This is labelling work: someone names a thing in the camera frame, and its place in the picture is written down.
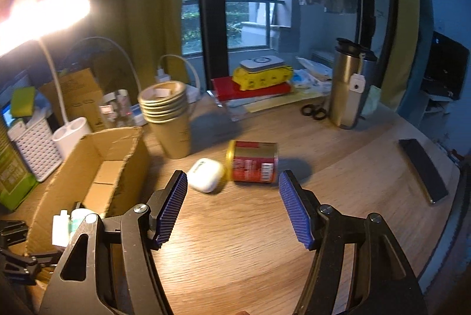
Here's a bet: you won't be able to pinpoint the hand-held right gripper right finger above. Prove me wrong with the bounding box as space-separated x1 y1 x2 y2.
278 170 427 315

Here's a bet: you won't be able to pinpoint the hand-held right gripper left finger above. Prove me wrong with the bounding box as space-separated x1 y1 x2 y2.
39 170 189 315

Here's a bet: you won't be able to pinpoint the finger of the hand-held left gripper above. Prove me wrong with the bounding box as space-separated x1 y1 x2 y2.
0 249 62 287
0 220 29 246

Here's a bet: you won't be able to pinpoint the white green-label pill bottle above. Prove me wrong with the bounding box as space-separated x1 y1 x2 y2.
52 208 98 248

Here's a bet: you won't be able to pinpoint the white earbuds case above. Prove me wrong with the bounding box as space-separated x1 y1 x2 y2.
186 158 226 194

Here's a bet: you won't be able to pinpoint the red can with yellow lid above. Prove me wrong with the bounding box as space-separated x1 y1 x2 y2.
225 139 279 184

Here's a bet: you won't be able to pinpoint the cardboard box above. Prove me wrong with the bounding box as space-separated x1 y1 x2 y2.
24 126 151 259

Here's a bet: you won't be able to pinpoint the green carton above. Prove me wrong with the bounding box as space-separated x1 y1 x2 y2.
0 124 39 211

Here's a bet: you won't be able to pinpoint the stack of gold paper cups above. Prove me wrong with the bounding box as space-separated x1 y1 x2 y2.
138 80 192 159

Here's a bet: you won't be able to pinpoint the white plastic woven basket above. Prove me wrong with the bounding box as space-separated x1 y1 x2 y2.
7 114 63 182

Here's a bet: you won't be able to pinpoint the black scissors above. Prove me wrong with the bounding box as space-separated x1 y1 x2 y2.
301 104 327 119

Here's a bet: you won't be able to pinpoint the yellow paper folder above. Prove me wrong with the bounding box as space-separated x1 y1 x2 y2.
246 91 330 113

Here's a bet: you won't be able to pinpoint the white desk lamp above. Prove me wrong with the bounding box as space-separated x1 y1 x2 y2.
0 0 92 161

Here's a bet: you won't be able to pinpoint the clear stickered jar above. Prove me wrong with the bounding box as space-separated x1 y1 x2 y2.
99 89 135 130

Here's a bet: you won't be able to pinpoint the steel thermos flask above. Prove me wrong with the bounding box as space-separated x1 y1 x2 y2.
329 37 378 130

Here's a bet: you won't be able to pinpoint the green yellow card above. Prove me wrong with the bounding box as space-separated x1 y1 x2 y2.
10 86 37 119

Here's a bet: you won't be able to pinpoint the red book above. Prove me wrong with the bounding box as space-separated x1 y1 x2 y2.
210 77 293 103

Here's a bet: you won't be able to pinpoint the pale green cloth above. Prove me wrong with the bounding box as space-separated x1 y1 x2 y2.
362 85 382 117

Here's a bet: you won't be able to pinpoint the yellow patterned box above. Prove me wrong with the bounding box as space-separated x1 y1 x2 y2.
233 65 295 91

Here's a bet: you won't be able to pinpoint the white paper packets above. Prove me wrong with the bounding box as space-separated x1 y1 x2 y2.
294 56 334 95

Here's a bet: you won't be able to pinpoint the black smartphone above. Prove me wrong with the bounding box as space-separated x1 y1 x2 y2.
398 139 450 205

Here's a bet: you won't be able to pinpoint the white hang tag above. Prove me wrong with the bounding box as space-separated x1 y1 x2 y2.
349 73 366 94

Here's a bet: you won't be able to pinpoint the grey white flat device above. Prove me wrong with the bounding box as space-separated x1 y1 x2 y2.
239 56 286 74

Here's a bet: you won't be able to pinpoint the brown cardboard lamp package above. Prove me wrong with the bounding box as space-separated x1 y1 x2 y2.
39 67 105 134

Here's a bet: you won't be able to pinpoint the white monitor stand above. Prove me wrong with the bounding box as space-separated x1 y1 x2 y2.
419 87 460 124

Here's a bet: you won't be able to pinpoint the olive curtain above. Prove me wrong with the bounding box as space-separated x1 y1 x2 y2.
388 0 422 110
83 0 189 91

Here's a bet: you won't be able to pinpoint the black monitor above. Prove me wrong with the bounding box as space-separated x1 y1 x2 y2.
423 31 471 100

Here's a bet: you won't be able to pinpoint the balcony railing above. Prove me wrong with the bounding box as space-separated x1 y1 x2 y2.
182 0 286 7

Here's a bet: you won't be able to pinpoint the white charger cable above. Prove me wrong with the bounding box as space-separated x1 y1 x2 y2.
157 54 202 104

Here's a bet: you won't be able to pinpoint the thin white cable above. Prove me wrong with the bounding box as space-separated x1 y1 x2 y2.
62 36 143 95

